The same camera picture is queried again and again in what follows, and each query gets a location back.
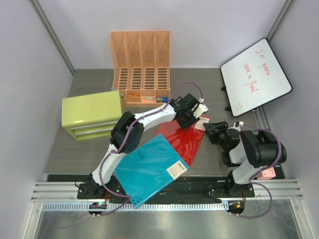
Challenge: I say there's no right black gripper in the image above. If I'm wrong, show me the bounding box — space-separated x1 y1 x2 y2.
202 121 228 151

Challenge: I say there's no red A4 folder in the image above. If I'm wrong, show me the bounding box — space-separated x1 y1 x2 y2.
155 116 210 167

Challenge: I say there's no blue and grey marker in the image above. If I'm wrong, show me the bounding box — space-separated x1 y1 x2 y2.
157 97 169 103

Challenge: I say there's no teal A4 folder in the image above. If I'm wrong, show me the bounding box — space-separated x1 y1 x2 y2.
114 134 189 208

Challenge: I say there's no orange highlighter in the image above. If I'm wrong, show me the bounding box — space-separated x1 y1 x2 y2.
127 94 140 97

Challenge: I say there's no orange plastic file organizer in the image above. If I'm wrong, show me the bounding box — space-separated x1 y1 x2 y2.
109 30 170 108

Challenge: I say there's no green metal drawer cabinet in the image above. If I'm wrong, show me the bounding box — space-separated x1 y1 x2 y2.
61 91 123 141

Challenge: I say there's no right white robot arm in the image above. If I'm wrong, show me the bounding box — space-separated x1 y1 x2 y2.
203 121 287 198

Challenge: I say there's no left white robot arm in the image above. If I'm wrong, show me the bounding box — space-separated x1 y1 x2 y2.
83 93 208 199

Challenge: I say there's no small whiteboard with writing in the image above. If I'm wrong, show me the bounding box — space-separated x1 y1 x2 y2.
220 38 293 117

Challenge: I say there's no pink cube block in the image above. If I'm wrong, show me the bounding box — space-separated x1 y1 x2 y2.
256 167 276 180

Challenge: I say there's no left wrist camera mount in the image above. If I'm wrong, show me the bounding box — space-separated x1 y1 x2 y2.
193 98 208 119

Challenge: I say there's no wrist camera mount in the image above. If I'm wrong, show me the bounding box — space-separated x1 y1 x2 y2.
232 121 244 132
193 98 208 119

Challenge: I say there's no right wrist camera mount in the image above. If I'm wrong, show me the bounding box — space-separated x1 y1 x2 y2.
232 121 244 132

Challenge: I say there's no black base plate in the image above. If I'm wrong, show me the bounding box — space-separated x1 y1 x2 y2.
46 174 255 200

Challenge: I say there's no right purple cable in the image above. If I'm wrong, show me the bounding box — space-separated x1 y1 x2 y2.
234 121 284 220

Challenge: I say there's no purple cable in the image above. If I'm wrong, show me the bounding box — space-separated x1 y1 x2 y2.
234 121 284 220
99 82 205 217

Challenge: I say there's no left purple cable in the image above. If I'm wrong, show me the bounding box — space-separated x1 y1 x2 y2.
99 82 205 217

